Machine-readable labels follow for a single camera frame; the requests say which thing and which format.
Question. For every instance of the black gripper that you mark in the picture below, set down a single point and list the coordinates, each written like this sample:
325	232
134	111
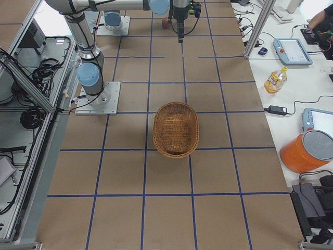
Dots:
180	14

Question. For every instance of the red yellow apple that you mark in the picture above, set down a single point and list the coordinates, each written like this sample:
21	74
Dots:
165	23

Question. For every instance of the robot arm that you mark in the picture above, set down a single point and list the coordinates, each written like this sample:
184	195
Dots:
93	22
112	19

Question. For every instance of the wicker basket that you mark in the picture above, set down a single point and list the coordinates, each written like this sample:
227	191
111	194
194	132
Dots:
176	130

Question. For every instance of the dark checkered pouch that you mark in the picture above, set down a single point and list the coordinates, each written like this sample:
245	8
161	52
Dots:
263	51

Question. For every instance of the orange juice bottle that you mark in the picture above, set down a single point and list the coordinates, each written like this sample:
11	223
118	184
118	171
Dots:
276	80

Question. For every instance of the blue teach pendant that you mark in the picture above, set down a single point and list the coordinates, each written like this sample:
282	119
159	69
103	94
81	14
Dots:
316	119
291	52

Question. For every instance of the black power adapter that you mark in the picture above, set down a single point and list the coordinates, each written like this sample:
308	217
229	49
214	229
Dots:
277	110

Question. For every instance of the orange bucket with lid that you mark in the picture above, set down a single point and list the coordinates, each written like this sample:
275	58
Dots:
308	151

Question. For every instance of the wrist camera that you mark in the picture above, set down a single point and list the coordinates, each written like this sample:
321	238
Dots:
194	9

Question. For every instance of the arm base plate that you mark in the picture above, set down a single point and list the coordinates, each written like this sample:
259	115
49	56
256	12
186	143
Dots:
105	104
121	30

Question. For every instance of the aluminium frame post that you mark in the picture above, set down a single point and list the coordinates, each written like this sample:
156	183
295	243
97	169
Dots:
261	20

